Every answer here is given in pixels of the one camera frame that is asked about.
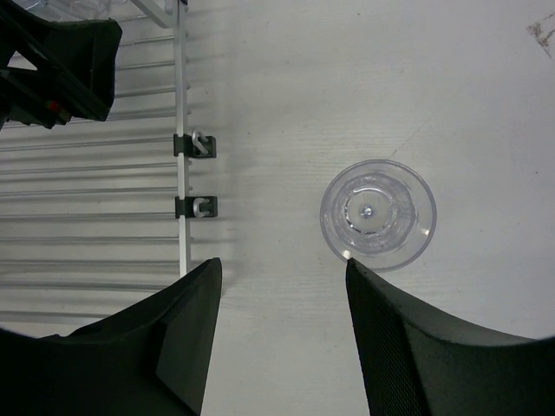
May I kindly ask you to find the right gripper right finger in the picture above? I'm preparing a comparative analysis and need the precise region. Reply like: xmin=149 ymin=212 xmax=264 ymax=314
xmin=345 ymin=259 xmax=554 ymax=415

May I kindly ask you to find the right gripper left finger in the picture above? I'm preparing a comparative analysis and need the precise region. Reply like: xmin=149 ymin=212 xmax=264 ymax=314
xmin=1 ymin=258 xmax=222 ymax=415

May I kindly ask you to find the clear glass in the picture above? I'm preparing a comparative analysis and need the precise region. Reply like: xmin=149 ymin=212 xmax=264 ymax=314
xmin=319 ymin=159 xmax=438 ymax=272

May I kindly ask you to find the metal dish rack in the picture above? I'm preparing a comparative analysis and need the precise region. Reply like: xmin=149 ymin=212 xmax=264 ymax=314
xmin=1 ymin=1 xmax=217 ymax=333

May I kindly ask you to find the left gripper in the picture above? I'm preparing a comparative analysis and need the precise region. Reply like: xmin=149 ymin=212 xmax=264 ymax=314
xmin=1 ymin=1 xmax=122 ymax=129

